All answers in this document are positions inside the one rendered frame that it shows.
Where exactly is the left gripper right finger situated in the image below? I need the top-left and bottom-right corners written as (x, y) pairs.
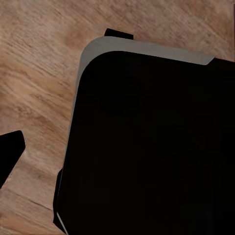
top-left (219, 130), bottom-right (235, 169)

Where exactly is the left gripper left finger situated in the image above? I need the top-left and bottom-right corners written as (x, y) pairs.
top-left (0, 130), bottom-right (25, 188)

